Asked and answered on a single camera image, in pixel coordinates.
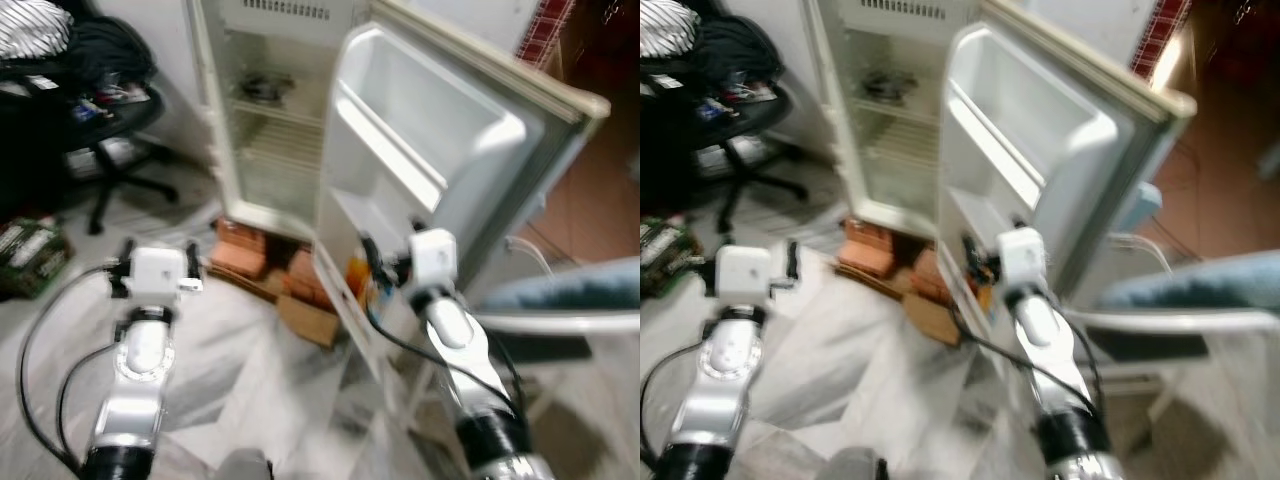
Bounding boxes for black garment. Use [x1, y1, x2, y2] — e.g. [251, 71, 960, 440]
[698, 15, 793, 93]
[68, 15, 158, 93]

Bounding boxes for light blue jeans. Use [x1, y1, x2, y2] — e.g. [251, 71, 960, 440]
[480, 258, 641, 313]
[1095, 250, 1280, 311]

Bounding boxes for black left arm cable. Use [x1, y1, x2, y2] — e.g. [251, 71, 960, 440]
[16, 264, 133, 473]
[54, 345, 127, 457]
[640, 343, 717, 471]

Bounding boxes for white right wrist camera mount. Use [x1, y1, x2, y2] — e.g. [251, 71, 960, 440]
[408, 228, 460, 291]
[997, 227, 1049, 289]

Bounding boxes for black white striped cloth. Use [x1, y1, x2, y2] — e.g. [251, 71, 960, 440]
[0, 0, 74, 61]
[640, 0, 703, 57]

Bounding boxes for black office chair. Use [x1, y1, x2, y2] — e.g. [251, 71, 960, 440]
[0, 78, 183, 237]
[660, 78, 813, 237]

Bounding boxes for green printed carton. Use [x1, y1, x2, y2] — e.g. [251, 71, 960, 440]
[640, 215, 707, 297]
[0, 215, 74, 301]

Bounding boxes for brown cardboard piece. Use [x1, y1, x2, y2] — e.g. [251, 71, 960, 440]
[275, 295, 342, 349]
[900, 295, 964, 347]

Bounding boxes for dark dish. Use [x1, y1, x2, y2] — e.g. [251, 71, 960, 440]
[865, 70, 921, 101]
[240, 72, 298, 103]

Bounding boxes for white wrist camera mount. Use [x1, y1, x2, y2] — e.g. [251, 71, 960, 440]
[408, 228, 460, 291]
[128, 247, 193, 301]
[997, 227, 1049, 289]
[715, 245, 783, 301]

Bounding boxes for red tiled column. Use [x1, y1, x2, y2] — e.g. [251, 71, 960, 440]
[1132, 0, 1193, 79]
[515, 0, 577, 69]

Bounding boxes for white-lined fridge door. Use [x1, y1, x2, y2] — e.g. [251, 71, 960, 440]
[312, 0, 613, 411]
[935, 0, 1199, 363]

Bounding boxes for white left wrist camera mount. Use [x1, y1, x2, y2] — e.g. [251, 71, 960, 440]
[715, 245, 783, 301]
[128, 247, 193, 301]

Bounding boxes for light blue plastic chair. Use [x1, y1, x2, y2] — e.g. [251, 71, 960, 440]
[1134, 180, 1167, 237]

